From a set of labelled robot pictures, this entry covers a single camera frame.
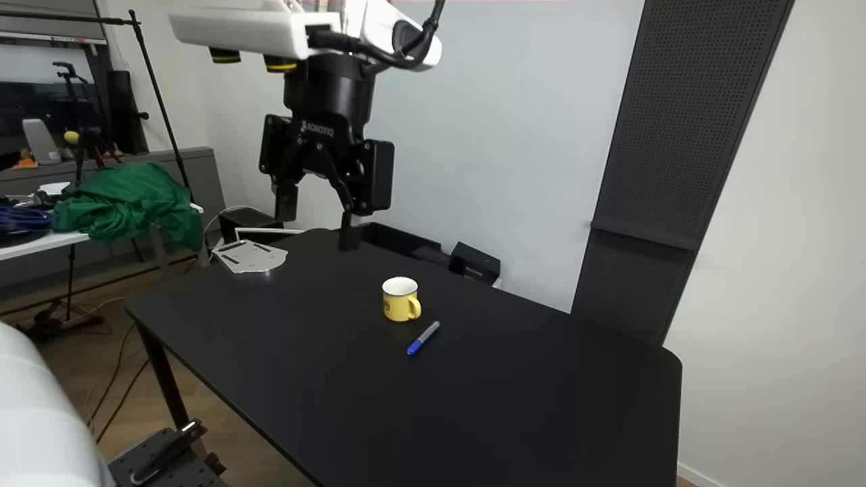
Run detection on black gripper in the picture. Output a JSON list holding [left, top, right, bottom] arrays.
[[257, 51, 398, 254]]

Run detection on blue marker pen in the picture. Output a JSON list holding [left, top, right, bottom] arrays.
[[403, 320, 445, 361]]

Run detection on yellow enamel cup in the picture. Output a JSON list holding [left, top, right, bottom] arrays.
[[379, 273, 426, 328]]

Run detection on long black tray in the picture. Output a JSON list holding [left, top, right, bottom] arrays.
[[357, 219, 453, 266]]

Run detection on white paper sheets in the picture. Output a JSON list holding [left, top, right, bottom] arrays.
[[208, 236, 292, 278]]

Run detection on black light stand pole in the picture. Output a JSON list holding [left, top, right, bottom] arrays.
[[93, 9, 199, 197]]

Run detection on small black box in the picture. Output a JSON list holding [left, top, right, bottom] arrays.
[[448, 242, 503, 286]]

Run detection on green cloth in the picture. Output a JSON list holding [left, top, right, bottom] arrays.
[[50, 159, 205, 254]]

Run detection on black tripod with yellow knob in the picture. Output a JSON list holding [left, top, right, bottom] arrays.
[[50, 60, 127, 194]]

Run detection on black table leg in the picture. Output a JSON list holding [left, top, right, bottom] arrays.
[[135, 321, 199, 439]]

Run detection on white side table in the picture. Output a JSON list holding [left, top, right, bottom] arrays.
[[0, 227, 96, 266]]

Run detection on dark blue cloth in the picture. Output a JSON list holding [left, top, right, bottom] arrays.
[[0, 201, 58, 248]]

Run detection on white rounded cover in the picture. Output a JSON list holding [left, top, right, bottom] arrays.
[[0, 321, 118, 487]]

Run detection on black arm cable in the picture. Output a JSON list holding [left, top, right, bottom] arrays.
[[306, 0, 449, 73]]

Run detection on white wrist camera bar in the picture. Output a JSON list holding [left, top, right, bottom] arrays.
[[169, 5, 320, 75]]

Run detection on dark grey wall pillar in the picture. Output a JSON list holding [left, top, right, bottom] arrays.
[[571, 0, 799, 350]]

